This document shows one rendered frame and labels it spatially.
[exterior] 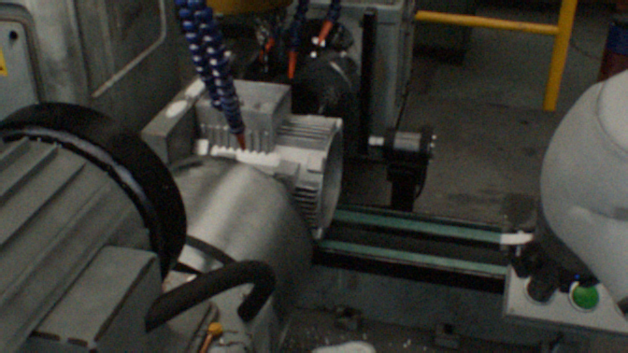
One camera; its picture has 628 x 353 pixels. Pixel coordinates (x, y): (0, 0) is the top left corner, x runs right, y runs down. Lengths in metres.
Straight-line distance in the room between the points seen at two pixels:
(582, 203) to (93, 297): 0.30
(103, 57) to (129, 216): 0.57
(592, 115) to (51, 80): 0.73
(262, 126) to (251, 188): 0.22
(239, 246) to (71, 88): 0.36
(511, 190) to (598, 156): 1.12
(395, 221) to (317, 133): 0.23
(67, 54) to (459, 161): 0.95
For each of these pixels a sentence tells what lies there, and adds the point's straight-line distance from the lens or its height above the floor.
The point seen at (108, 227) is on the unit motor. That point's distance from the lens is 0.50.
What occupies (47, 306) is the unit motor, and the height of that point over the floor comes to 1.32.
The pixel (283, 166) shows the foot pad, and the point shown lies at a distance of 1.03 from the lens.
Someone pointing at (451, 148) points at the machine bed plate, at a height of 0.80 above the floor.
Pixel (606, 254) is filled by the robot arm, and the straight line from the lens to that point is 0.47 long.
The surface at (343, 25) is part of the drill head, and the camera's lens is 1.34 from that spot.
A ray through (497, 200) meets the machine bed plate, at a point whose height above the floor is 0.80.
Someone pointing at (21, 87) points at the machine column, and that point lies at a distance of 1.02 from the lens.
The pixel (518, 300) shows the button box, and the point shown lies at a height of 1.05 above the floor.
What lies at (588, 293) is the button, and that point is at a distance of 0.86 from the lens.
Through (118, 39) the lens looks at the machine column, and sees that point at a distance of 1.11.
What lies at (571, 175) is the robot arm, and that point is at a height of 1.38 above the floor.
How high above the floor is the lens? 1.60
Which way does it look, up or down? 31 degrees down
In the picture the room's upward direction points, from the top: straight up
